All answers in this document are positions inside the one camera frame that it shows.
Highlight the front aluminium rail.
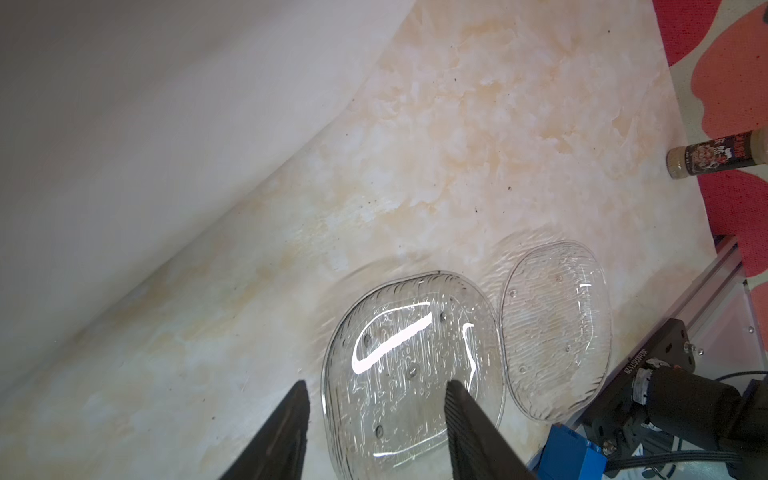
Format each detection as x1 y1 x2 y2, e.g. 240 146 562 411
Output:
675 236 767 391

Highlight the blue small box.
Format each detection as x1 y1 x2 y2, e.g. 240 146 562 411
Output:
536 424 607 480

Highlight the right spice jar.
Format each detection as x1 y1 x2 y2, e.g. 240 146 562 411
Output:
666 127 767 179

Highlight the clear textured glass plate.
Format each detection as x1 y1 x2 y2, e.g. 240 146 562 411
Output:
499 240 612 423

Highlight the grey glass plate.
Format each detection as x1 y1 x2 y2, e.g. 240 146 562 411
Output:
321 271 505 479

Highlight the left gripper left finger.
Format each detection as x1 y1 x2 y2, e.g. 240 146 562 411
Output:
220 380 310 480

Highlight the white plastic bin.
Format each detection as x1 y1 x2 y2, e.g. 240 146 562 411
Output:
1 1 412 388

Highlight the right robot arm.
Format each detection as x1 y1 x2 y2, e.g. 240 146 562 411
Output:
632 367 767 458

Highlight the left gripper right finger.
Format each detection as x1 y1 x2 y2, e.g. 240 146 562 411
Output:
444 380 535 480

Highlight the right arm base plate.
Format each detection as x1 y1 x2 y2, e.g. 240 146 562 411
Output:
580 318 695 461

